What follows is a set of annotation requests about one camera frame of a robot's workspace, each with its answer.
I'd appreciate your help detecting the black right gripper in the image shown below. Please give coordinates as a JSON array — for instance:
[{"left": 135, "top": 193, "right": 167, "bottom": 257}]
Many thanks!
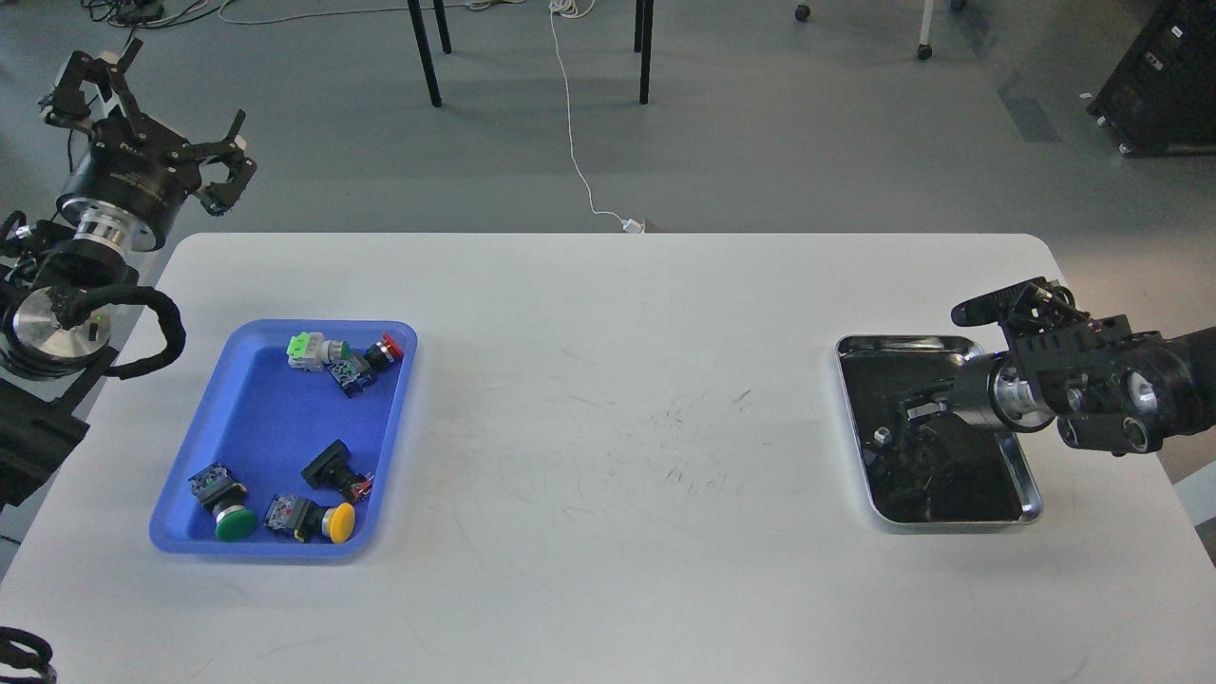
[{"left": 897, "top": 353, "right": 1012, "bottom": 431}]

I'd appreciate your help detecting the green white terminal switch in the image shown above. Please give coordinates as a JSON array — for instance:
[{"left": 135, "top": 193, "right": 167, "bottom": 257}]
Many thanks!
[{"left": 285, "top": 331, "right": 351, "bottom": 372}]

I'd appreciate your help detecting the shiny metal tray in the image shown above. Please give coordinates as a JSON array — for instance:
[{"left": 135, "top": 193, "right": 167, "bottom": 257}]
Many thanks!
[{"left": 835, "top": 333, "right": 1043, "bottom": 533}]

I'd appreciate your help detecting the white floor cable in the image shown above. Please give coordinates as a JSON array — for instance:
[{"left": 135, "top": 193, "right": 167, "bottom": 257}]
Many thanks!
[{"left": 216, "top": 0, "right": 627, "bottom": 229}]

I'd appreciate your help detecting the red push button switch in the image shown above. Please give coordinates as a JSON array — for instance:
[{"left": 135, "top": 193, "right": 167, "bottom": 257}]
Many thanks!
[{"left": 362, "top": 332, "right": 405, "bottom": 372}]

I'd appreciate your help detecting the blue plastic tray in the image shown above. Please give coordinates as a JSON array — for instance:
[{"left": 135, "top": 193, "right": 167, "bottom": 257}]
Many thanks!
[{"left": 150, "top": 319, "right": 418, "bottom": 560}]

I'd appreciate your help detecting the black table leg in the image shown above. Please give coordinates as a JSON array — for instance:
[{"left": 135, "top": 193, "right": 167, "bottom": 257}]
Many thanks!
[
  {"left": 407, "top": 0, "right": 443, "bottom": 108},
  {"left": 634, "top": 0, "right": 644, "bottom": 54},
  {"left": 430, "top": 0, "right": 454, "bottom": 55},
  {"left": 637, "top": 0, "right": 655, "bottom": 105}
]

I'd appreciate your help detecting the black equipment case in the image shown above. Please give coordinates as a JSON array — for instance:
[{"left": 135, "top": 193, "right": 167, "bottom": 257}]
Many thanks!
[{"left": 1087, "top": 1, "right": 1215, "bottom": 159}]

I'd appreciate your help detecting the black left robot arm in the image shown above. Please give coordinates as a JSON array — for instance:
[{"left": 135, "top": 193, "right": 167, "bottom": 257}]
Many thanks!
[{"left": 1, "top": 38, "right": 257, "bottom": 506}]

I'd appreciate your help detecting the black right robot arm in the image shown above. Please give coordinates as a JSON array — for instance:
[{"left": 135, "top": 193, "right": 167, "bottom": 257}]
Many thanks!
[{"left": 901, "top": 276, "right": 1215, "bottom": 456}]

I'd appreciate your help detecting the black table leg rear right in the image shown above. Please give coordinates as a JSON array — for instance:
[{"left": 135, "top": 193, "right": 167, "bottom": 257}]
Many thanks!
[{"left": 634, "top": 0, "right": 644, "bottom": 54}]

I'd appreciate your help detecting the yellow push button switch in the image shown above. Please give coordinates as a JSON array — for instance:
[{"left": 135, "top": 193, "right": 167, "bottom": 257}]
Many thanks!
[{"left": 261, "top": 494, "right": 356, "bottom": 544}]

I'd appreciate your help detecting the black switch with wires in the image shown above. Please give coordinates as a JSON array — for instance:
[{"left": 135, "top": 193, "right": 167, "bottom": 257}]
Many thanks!
[{"left": 300, "top": 439, "right": 373, "bottom": 504}]

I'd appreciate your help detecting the green mushroom push button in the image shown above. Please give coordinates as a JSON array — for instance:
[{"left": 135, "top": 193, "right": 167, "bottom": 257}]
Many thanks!
[{"left": 188, "top": 462, "right": 259, "bottom": 542}]

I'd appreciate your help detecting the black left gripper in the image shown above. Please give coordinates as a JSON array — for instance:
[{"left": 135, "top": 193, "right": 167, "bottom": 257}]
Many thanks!
[{"left": 39, "top": 37, "right": 258, "bottom": 254}]

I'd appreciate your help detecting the black blue contact block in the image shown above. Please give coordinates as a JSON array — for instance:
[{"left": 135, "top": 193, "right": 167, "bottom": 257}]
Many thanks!
[{"left": 327, "top": 354, "right": 377, "bottom": 398}]

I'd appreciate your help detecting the white chair leg with caster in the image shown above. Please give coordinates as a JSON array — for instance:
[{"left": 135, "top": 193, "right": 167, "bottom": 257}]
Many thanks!
[{"left": 916, "top": 0, "right": 938, "bottom": 62}]

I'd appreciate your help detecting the black floor cable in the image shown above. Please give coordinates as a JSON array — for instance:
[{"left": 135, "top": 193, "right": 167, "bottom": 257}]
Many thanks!
[{"left": 81, "top": 0, "right": 224, "bottom": 29}]

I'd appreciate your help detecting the black table leg rear left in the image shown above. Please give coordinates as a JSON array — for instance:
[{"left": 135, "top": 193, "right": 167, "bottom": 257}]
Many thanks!
[{"left": 430, "top": 0, "right": 454, "bottom": 55}]

